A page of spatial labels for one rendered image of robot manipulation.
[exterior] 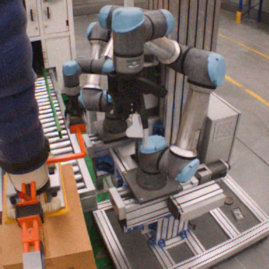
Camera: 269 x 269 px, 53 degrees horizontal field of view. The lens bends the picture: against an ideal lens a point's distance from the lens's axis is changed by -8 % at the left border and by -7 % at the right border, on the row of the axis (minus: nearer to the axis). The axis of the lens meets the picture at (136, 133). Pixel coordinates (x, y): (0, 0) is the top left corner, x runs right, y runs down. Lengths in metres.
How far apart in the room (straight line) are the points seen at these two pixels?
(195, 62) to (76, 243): 0.88
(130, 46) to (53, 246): 0.91
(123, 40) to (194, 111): 0.51
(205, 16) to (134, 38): 0.67
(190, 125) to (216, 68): 0.24
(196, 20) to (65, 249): 1.12
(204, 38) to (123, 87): 0.66
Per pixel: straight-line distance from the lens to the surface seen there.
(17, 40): 0.94
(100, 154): 1.73
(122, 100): 0.72
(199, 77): 1.05
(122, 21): 0.66
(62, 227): 1.34
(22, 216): 1.09
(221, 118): 1.52
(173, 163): 1.16
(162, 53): 1.02
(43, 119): 2.88
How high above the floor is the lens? 1.99
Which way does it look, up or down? 35 degrees down
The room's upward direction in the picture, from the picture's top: straight up
